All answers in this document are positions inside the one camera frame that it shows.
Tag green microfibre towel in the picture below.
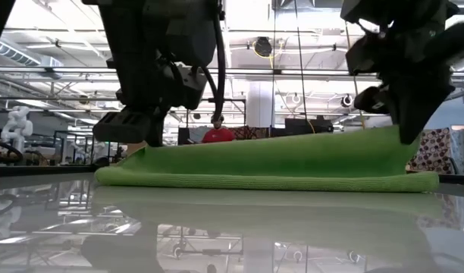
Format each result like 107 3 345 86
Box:
94 125 440 193

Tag black ring wheel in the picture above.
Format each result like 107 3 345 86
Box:
0 140 24 165

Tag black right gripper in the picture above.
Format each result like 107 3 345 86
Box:
339 0 461 146

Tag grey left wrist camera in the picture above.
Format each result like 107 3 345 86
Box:
173 64 210 112

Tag white robot figure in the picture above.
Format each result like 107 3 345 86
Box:
0 105 34 153

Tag black round ceiling fixture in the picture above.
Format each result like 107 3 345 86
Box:
253 36 274 58

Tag thick black camera cable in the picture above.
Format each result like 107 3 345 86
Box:
199 0 227 124

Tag white building column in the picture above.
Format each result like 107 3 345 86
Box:
246 80 275 128

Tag person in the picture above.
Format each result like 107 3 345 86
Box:
201 113 237 144

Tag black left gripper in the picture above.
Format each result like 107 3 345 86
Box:
92 64 177 148

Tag dark patterned panel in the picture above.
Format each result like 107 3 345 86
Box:
231 125 271 141

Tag circle-patterned cloth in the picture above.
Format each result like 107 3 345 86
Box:
406 127 455 176

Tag black flat screen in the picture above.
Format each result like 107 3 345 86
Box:
284 115 335 136

